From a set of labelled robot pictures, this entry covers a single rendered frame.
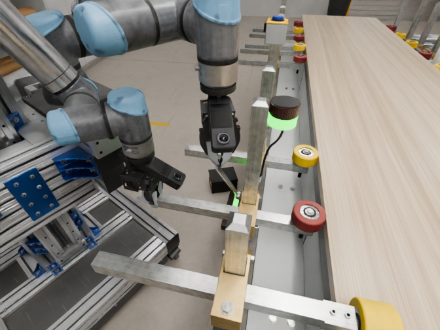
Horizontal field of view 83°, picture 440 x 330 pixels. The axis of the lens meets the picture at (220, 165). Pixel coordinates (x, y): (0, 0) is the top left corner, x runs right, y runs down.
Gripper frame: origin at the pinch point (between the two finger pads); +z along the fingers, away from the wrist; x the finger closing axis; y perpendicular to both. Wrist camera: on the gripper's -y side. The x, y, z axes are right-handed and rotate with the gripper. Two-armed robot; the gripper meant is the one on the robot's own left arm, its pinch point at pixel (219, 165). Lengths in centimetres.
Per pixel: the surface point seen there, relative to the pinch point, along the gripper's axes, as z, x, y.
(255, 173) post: 1.9, -8.4, -2.0
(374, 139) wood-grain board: 11, -57, 18
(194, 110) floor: 105, 2, 212
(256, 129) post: -10.4, -7.7, -1.5
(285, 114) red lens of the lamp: -15.4, -12.3, -4.4
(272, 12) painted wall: 107, -244, 728
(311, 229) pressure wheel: 11.6, -20.4, -13.4
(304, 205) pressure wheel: 10.2, -20.7, -7.3
